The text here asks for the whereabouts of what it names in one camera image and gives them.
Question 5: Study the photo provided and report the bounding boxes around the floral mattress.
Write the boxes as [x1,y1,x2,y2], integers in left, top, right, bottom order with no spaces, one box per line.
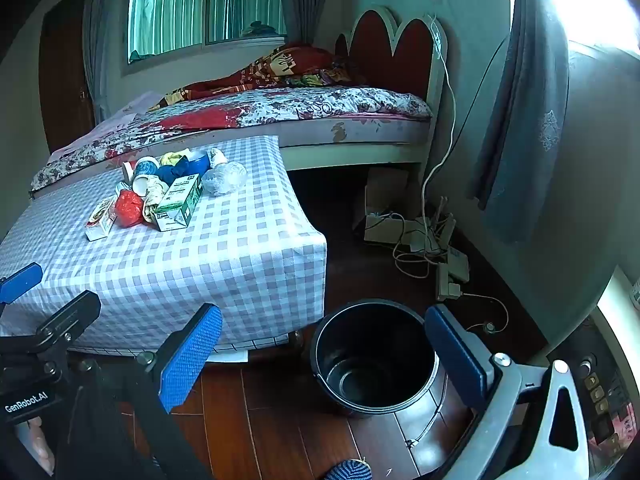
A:
[30,85,433,199]

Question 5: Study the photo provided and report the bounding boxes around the red printed blanket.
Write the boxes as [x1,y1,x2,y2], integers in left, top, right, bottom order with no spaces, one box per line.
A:
[147,44,368,111]

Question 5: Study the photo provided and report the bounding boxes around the grey window curtain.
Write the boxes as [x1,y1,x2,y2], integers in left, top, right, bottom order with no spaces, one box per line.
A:
[277,0,327,50]
[82,0,137,122]

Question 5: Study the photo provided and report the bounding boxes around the red plastic bag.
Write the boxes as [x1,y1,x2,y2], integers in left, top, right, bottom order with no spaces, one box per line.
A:
[114,189,147,228]

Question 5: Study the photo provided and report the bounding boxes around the thin brown cable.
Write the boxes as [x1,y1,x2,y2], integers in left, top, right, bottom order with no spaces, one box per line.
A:
[460,292,509,334]

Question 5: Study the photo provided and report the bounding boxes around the window with green curtain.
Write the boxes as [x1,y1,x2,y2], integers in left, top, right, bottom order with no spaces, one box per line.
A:
[122,0,292,67]

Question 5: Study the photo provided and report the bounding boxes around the grey patterned curtain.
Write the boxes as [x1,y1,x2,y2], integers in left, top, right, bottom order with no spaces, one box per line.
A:
[467,0,572,244]

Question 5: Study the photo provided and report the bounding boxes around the white appliance with buttons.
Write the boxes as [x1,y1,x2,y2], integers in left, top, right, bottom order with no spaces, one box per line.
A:
[544,265,640,480]

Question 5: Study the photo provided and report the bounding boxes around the white cable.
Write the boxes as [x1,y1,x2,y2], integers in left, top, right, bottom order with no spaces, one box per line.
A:
[392,15,457,281]

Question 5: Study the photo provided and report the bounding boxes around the beige wrapper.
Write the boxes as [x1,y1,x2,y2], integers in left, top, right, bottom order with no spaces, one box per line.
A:
[141,180,171,225]

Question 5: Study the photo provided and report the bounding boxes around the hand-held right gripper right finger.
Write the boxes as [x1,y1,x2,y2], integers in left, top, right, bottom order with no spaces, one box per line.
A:
[424,304,598,480]

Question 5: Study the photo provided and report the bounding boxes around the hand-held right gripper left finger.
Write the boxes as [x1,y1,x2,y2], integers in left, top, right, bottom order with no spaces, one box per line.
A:
[55,302,223,480]

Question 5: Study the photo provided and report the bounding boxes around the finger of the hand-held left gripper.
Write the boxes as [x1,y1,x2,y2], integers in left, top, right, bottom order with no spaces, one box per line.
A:
[0,262,44,306]
[34,290,102,357]

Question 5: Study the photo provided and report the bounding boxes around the pale pink sheet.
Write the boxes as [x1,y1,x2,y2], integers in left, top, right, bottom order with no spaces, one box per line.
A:
[49,91,152,162]

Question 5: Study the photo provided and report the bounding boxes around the blue striped slipper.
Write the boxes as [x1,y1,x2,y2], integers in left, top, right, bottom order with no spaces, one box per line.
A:
[322,459,374,480]

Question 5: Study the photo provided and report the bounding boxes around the person's left hand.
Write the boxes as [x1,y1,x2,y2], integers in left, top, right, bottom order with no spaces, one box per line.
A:
[14,416,56,477]

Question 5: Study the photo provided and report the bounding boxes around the checkered white purple mattress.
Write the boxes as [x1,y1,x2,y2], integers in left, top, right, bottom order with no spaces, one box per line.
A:
[0,135,328,362]

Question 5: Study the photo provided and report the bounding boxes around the white bed frame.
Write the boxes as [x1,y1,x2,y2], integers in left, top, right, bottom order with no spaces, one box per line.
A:
[279,115,442,172]

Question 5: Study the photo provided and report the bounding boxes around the white power strip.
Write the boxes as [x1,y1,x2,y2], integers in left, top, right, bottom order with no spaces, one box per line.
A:
[434,245,471,302]

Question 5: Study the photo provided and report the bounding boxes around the green white carton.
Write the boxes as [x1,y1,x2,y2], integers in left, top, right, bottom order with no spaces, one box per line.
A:
[152,172,203,232]

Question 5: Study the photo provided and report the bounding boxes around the red white headboard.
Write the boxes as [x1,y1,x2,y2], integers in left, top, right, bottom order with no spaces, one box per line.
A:
[334,6,448,128]

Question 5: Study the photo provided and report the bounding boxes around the black cable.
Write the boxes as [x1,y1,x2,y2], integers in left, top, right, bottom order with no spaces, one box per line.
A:
[425,35,512,203]

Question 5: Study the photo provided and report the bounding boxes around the black trash bin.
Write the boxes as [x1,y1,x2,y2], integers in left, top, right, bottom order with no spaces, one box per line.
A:
[311,299,449,420]

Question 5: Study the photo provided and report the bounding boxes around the small red white box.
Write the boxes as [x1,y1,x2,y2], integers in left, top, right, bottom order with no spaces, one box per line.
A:
[85,197,119,242]

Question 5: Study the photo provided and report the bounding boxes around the yellow cloth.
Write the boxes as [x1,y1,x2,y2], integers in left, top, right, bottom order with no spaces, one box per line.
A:
[159,147,194,168]

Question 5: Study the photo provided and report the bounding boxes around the brown wooden door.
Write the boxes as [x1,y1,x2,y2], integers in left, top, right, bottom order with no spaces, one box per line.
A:
[39,0,97,157]

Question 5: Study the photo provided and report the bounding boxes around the cardboard box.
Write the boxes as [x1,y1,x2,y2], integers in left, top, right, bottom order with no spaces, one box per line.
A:
[352,167,427,247]

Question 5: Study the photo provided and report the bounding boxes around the blue cloth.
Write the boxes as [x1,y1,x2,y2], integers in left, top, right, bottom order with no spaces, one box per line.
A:
[159,157,211,187]

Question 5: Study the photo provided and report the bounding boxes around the clear plastic bottle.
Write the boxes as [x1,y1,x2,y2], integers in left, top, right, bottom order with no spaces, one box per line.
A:
[201,147,248,196]

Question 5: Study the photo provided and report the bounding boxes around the white paper sheet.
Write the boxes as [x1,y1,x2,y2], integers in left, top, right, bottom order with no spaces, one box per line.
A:
[207,347,250,365]

